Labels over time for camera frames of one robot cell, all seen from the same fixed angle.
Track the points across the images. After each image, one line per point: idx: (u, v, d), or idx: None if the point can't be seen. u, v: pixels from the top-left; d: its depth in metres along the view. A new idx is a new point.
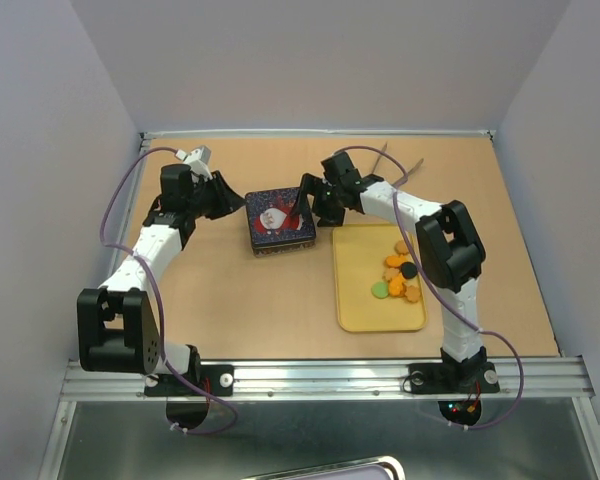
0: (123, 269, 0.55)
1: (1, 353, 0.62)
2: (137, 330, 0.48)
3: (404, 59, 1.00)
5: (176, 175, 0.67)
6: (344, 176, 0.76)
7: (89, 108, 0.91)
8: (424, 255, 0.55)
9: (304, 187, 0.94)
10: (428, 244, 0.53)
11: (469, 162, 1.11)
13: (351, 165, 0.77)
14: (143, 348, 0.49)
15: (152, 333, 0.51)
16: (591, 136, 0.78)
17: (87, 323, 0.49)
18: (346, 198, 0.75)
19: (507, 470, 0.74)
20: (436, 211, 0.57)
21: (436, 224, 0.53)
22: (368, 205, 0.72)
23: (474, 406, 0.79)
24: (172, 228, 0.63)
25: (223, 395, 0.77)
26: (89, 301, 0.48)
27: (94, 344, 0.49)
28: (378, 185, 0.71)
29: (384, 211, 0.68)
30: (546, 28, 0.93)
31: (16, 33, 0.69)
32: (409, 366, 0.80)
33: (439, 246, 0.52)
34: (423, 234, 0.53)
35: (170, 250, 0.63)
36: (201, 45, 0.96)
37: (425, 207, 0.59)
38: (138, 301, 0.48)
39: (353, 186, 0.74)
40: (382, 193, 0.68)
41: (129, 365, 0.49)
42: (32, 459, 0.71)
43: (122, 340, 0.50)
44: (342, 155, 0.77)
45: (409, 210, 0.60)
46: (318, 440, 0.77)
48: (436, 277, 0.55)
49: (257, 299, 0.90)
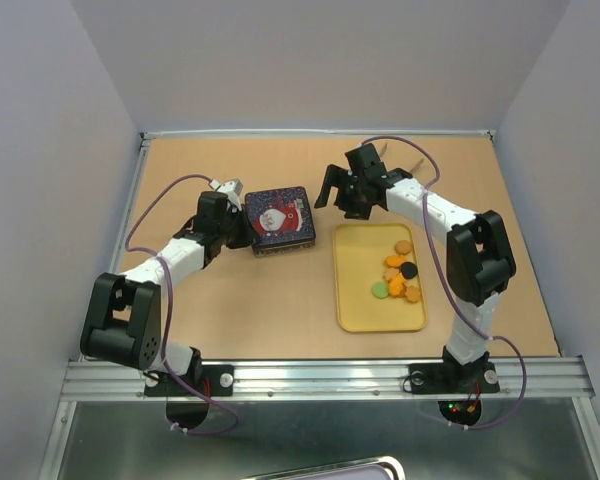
0: (143, 265, 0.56)
1: (1, 352, 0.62)
2: (142, 322, 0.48)
3: (404, 59, 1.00)
5: (214, 199, 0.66)
6: (369, 167, 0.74)
7: (89, 107, 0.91)
8: (453, 267, 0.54)
9: (328, 178, 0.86)
10: (459, 255, 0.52)
11: (470, 163, 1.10)
13: (377, 158, 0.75)
14: (142, 341, 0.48)
15: (154, 331, 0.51)
16: (591, 136, 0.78)
17: (96, 305, 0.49)
18: (370, 192, 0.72)
19: (507, 470, 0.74)
20: (469, 220, 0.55)
21: (469, 234, 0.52)
22: (391, 204, 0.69)
23: (474, 406, 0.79)
24: (198, 244, 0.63)
25: (222, 395, 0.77)
26: (106, 283, 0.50)
27: (99, 327, 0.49)
28: (404, 183, 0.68)
29: (409, 210, 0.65)
30: (545, 27, 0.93)
31: (15, 32, 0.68)
32: (409, 365, 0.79)
33: (471, 258, 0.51)
34: (455, 245, 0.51)
35: (193, 262, 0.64)
36: (200, 45, 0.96)
37: (459, 215, 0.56)
38: (150, 293, 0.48)
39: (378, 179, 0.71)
40: (410, 192, 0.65)
41: (124, 356, 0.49)
42: (32, 459, 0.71)
43: (123, 330, 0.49)
44: (369, 147, 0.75)
45: (441, 215, 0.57)
46: (318, 440, 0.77)
48: (461, 288, 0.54)
49: (257, 300, 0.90)
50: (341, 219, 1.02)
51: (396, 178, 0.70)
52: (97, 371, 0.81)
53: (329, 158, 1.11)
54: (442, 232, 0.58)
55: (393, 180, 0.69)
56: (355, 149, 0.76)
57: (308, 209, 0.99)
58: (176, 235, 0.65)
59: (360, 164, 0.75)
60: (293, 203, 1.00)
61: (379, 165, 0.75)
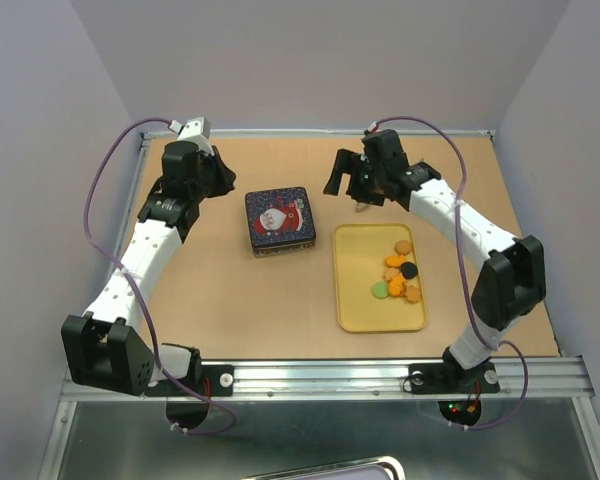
0: (111, 290, 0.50)
1: (1, 352, 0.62)
2: (124, 364, 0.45)
3: (404, 59, 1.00)
5: (182, 155, 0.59)
6: (391, 158, 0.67)
7: (89, 108, 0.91)
8: (482, 290, 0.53)
9: (339, 163, 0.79)
10: (493, 284, 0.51)
11: (470, 162, 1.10)
13: (400, 149, 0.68)
14: (131, 376, 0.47)
15: (142, 355, 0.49)
16: (591, 136, 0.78)
17: (73, 350, 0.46)
18: (391, 188, 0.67)
19: (507, 471, 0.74)
20: (507, 246, 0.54)
21: (507, 263, 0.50)
22: (415, 206, 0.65)
23: (474, 406, 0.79)
24: (168, 229, 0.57)
25: (223, 395, 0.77)
26: (74, 330, 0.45)
27: (83, 366, 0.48)
28: (431, 185, 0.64)
29: (435, 216, 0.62)
30: (545, 28, 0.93)
31: (16, 34, 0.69)
32: (409, 366, 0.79)
33: (506, 289, 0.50)
34: (492, 274, 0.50)
35: (166, 252, 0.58)
36: (200, 47, 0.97)
37: (497, 238, 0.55)
38: (123, 338, 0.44)
39: (402, 175, 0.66)
40: (440, 200, 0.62)
41: (119, 385, 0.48)
42: (32, 459, 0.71)
43: (109, 365, 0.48)
44: (391, 135, 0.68)
45: (476, 234, 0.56)
46: (318, 439, 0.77)
48: (485, 311, 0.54)
49: (258, 301, 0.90)
50: (340, 219, 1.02)
51: (423, 178, 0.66)
52: None
53: (329, 157, 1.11)
54: (473, 251, 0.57)
55: (419, 179, 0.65)
56: (376, 136, 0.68)
57: (308, 208, 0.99)
58: (142, 214, 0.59)
59: (381, 153, 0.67)
60: (293, 203, 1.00)
61: (401, 157, 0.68)
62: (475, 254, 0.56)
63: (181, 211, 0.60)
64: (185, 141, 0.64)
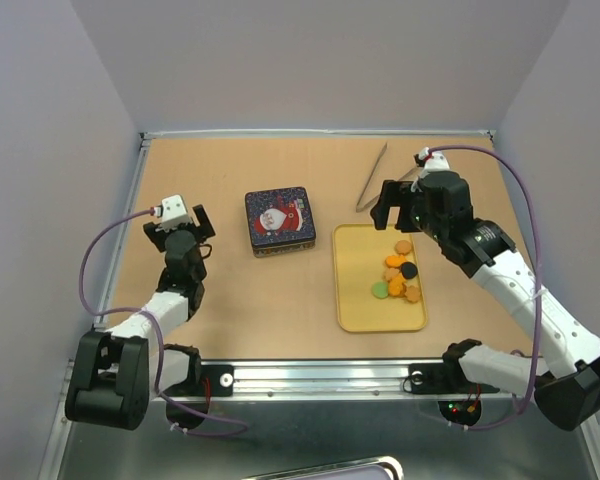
0: (129, 321, 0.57)
1: None
2: (131, 377, 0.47)
3: (404, 59, 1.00)
5: (183, 254, 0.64)
6: (457, 214, 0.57)
7: (87, 107, 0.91)
8: (557, 394, 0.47)
9: (384, 195, 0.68)
10: (574, 399, 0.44)
11: (470, 162, 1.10)
13: (468, 202, 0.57)
14: (129, 398, 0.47)
15: (143, 386, 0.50)
16: (596, 137, 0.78)
17: (82, 364, 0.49)
18: (456, 252, 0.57)
19: (507, 471, 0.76)
20: (595, 356, 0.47)
21: (597, 381, 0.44)
22: (482, 278, 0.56)
23: (474, 406, 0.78)
24: (181, 296, 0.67)
25: (222, 396, 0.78)
26: (91, 342, 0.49)
27: (84, 388, 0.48)
28: (504, 257, 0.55)
29: (505, 296, 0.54)
30: (547, 27, 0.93)
31: (14, 32, 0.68)
32: (409, 366, 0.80)
33: (586, 405, 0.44)
34: (578, 391, 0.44)
35: (176, 315, 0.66)
36: (200, 46, 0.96)
37: (582, 342, 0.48)
38: (138, 349, 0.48)
39: (469, 239, 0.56)
40: (517, 281, 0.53)
41: (112, 414, 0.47)
42: (31, 460, 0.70)
43: (110, 388, 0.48)
44: (460, 185, 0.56)
45: (560, 336, 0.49)
46: (318, 439, 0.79)
48: (553, 415, 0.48)
49: (258, 301, 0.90)
50: (340, 220, 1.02)
51: (494, 244, 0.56)
52: None
53: (329, 157, 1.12)
54: (551, 351, 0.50)
55: (489, 245, 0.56)
56: (442, 185, 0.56)
57: (309, 209, 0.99)
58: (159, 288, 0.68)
59: (445, 207, 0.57)
60: (293, 203, 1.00)
61: (468, 210, 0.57)
62: (552, 355, 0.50)
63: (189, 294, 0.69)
64: (180, 234, 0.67)
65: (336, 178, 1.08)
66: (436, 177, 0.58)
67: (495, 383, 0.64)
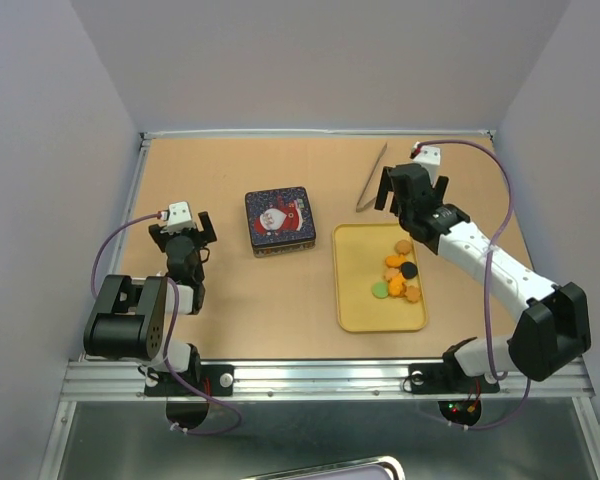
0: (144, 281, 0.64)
1: None
2: (151, 300, 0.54)
3: (404, 59, 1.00)
5: (183, 259, 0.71)
6: (419, 199, 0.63)
7: (88, 108, 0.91)
8: (521, 339, 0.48)
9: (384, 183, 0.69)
10: (533, 335, 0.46)
11: (470, 163, 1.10)
13: (429, 187, 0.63)
14: (147, 318, 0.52)
15: (159, 320, 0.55)
16: (597, 137, 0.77)
17: (105, 295, 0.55)
18: (419, 231, 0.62)
19: (507, 470, 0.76)
20: (546, 293, 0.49)
21: (549, 313, 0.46)
22: (444, 249, 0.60)
23: (474, 406, 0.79)
24: (188, 288, 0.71)
25: (223, 395, 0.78)
26: (115, 279, 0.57)
27: (103, 317, 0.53)
28: (459, 227, 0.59)
29: (465, 260, 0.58)
30: (548, 27, 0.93)
31: (13, 33, 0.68)
32: (409, 366, 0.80)
33: (547, 340, 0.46)
34: (531, 325, 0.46)
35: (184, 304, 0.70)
36: (200, 47, 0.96)
37: (533, 283, 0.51)
38: (158, 280, 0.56)
39: (429, 219, 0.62)
40: (470, 243, 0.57)
41: (130, 338, 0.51)
42: (31, 460, 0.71)
43: (127, 317, 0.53)
44: (421, 172, 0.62)
45: (511, 280, 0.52)
46: (318, 440, 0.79)
48: (526, 366, 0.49)
49: (257, 300, 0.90)
50: (340, 219, 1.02)
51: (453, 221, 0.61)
52: (97, 371, 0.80)
53: (329, 157, 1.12)
54: (507, 297, 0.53)
55: (447, 222, 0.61)
56: (405, 174, 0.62)
57: (308, 209, 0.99)
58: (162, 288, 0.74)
59: (409, 193, 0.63)
60: (293, 203, 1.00)
61: (430, 195, 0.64)
62: (511, 302, 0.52)
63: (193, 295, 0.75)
64: (180, 240, 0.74)
65: (336, 178, 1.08)
66: (401, 166, 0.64)
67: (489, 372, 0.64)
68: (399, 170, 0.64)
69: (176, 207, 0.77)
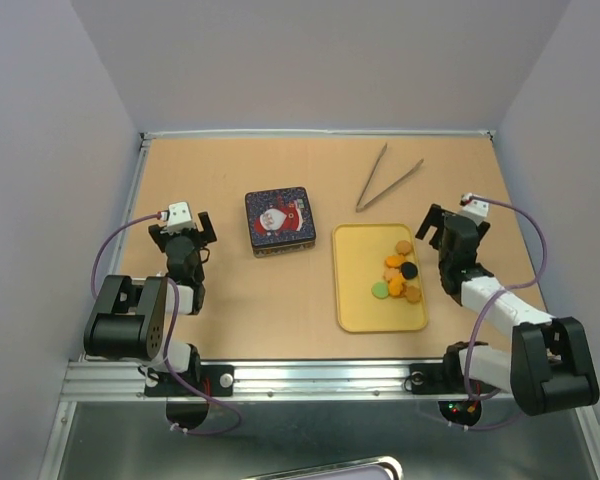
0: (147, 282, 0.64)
1: None
2: (152, 300, 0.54)
3: (404, 59, 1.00)
5: (183, 260, 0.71)
6: (461, 255, 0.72)
7: (87, 107, 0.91)
8: (516, 363, 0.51)
9: (430, 215, 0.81)
10: (523, 353, 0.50)
11: (470, 163, 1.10)
13: (473, 249, 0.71)
14: (148, 317, 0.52)
15: (159, 320, 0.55)
16: (597, 137, 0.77)
17: (105, 295, 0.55)
18: (448, 281, 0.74)
19: (507, 471, 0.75)
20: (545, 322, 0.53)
21: (540, 335, 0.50)
22: (465, 292, 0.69)
23: (474, 406, 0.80)
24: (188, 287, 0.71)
25: (223, 396, 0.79)
26: (115, 279, 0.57)
27: (103, 317, 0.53)
28: (484, 280, 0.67)
29: (479, 301, 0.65)
30: (548, 27, 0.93)
31: (12, 32, 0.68)
32: (408, 366, 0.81)
33: (535, 356, 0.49)
34: (520, 340, 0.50)
35: (184, 303, 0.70)
36: (200, 46, 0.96)
37: (532, 314, 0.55)
38: (158, 279, 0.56)
39: (459, 275, 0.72)
40: (486, 287, 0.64)
41: (129, 338, 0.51)
42: (31, 460, 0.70)
43: (126, 316, 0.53)
44: (473, 235, 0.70)
45: (512, 311, 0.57)
46: (318, 440, 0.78)
48: (524, 397, 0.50)
49: (258, 301, 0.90)
50: (341, 219, 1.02)
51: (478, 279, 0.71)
52: (97, 371, 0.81)
53: (329, 157, 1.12)
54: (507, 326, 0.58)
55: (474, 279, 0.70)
56: (457, 230, 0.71)
57: (308, 209, 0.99)
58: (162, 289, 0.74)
59: (454, 247, 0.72)
60: (293, 203, 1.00)
61: (472, 255, 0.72)
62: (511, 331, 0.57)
63: (194, 295, 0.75)
64: (180, 240, 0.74)
65: (337, 178, 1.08)
66: (452, 222, 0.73)
67: (485, 379, 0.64)
68: (449, 226, 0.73)
69: (176, 207, 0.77)
